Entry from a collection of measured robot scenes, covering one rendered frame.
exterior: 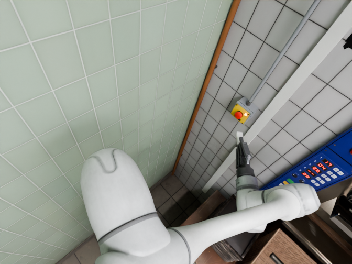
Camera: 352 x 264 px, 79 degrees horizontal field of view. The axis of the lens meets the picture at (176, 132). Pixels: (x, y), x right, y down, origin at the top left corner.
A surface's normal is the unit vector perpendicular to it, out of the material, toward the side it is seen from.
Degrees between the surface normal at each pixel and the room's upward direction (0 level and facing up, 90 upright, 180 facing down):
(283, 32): 90
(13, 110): 90
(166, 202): 0
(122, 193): 8
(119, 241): 22
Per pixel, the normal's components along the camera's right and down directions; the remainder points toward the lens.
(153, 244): 0.65, -0.49
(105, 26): 0.67, 0.67
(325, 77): -0.73, 0.51
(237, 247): 0.15, -0.54
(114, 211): 0.00, -0.32
